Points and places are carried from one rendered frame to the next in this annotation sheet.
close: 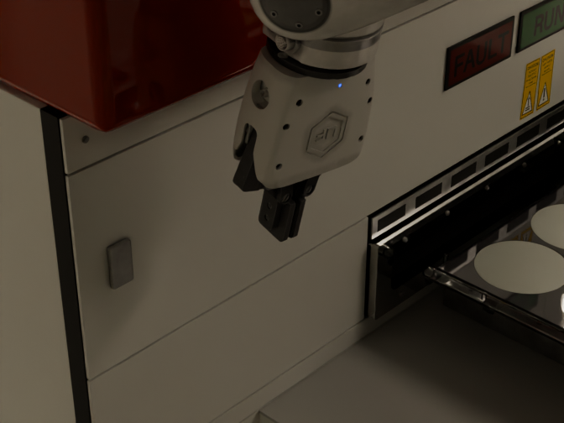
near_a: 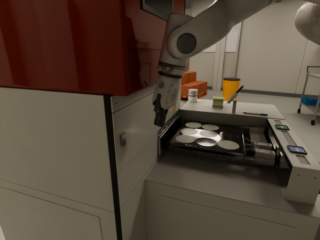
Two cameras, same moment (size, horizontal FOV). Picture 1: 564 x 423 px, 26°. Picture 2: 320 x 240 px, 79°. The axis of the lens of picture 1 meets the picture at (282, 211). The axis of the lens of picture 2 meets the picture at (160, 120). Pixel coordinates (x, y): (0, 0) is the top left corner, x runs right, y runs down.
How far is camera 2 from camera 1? 0.48 m
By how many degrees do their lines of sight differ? 25
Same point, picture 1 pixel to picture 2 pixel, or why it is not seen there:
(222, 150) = (138, 112)
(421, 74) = not seen: hidden behind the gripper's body
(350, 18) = (199, 48)
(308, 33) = (188, 54)
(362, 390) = (164, 170)
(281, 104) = (168, 85)
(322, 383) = (155, 171)
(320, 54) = (177, 71)
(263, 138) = (163, 95)
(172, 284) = (131, 146)
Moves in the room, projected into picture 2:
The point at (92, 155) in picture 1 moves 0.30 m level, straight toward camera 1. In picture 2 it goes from (117, 108) to (188, 149)
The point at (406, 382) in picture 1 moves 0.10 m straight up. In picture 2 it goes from (172, 166) to (172, 147)
